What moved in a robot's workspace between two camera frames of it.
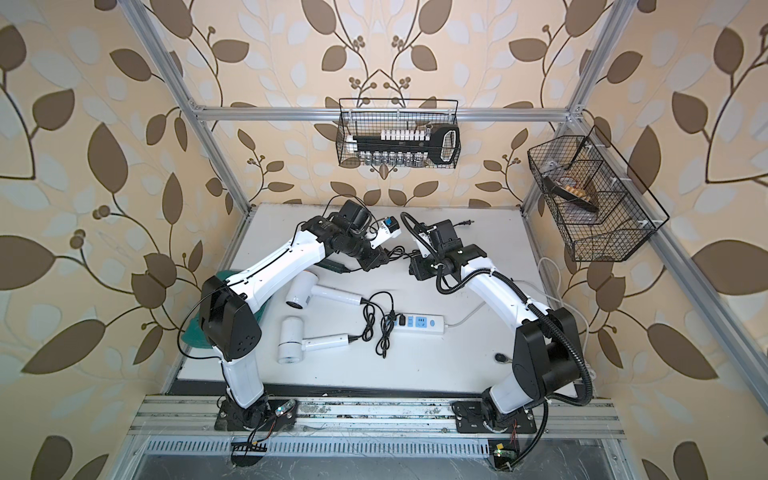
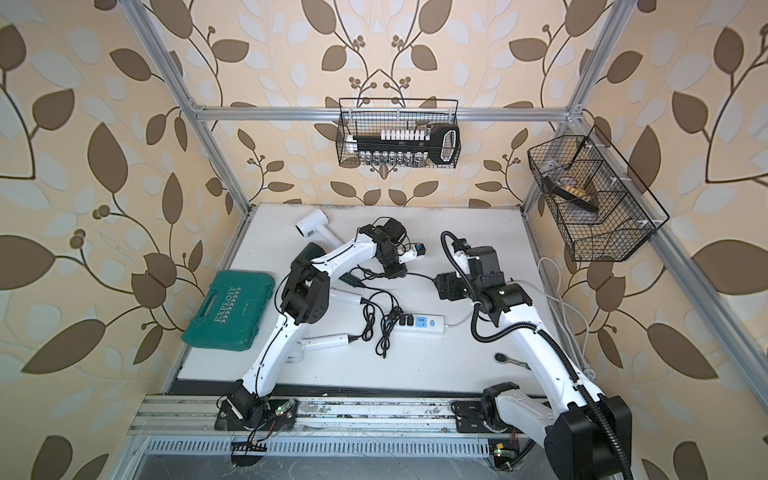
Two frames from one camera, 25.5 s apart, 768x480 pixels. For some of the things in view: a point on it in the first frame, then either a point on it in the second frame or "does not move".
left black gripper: (374, 258) to (399, 269)
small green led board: (285, 407) does not move
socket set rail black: (410, 146) does not move
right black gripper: (419, 267) to (449, 281)
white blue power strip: (421, 323) does not move
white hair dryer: (293, 344) does not move
